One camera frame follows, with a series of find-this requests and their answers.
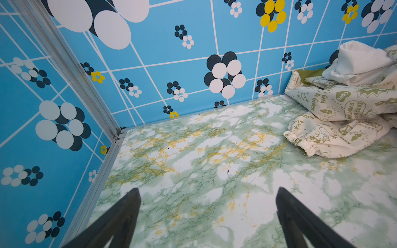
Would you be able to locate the white cloth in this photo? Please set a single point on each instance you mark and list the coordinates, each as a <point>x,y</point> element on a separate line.
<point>359,64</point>

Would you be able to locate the cream green printed cloth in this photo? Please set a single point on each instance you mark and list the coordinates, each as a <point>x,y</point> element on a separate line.
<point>341,120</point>

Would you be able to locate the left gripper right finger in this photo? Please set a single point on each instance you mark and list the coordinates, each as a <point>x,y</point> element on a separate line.
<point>299,223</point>

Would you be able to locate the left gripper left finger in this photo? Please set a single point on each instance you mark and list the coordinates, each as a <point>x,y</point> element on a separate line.
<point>116,227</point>

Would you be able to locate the olive green cloth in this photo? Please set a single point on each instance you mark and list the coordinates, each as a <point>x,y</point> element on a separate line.
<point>303,74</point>

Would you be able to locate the left aluminium corner post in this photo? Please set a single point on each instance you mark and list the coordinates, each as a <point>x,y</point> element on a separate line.
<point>43,28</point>

